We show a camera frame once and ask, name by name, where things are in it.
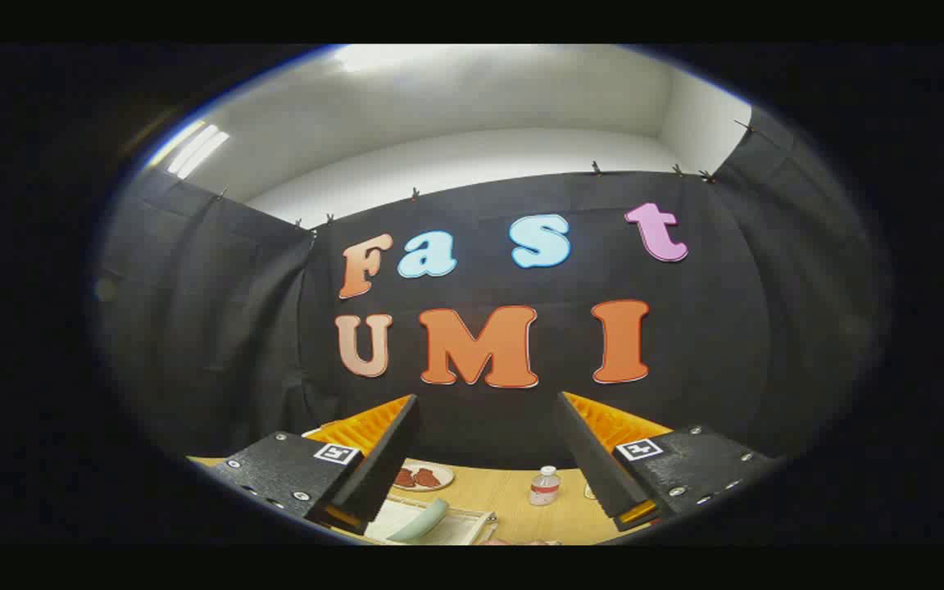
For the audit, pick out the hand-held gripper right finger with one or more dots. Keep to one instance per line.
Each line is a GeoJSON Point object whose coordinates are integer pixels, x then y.
{"type": "Point", "coordinates": [595, 459]}

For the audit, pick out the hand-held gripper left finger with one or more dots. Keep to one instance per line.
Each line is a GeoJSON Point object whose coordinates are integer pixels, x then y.
{"type": "Point", "coordinates": [382, 459]}

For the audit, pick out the light green plate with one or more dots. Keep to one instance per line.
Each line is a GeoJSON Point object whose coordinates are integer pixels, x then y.
{"type": "Point", "coordinates": [423, 523]}

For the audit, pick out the small plate with brown food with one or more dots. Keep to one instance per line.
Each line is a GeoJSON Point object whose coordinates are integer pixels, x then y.
{"type": "Point", "coordinates": [423, 478]}

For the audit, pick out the clear bottle with red label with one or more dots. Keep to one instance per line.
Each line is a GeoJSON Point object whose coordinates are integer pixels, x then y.
{"type": "Point", "coordinates": [545, 487]}

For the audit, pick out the ceiling light panel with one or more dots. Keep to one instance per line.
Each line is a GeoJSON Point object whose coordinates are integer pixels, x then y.
{"type": "Point", "coordinates": [196, 150]}

